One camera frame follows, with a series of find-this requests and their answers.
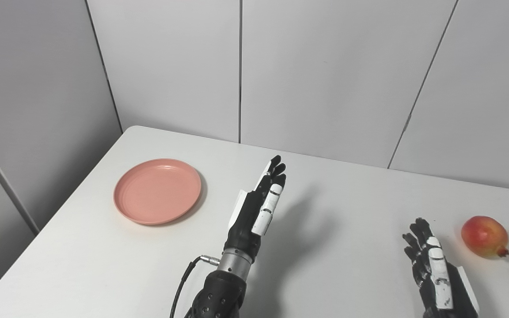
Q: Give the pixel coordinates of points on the red yellow pomegranate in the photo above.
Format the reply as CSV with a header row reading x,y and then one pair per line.
x,y
482,234

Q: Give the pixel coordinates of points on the pink round plate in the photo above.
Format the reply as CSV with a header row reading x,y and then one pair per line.
x,y
157,192

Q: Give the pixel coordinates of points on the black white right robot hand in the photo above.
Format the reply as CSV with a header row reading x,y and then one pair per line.
x,y
457,296

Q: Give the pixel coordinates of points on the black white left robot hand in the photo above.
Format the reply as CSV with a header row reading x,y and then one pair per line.
x,y
245,221

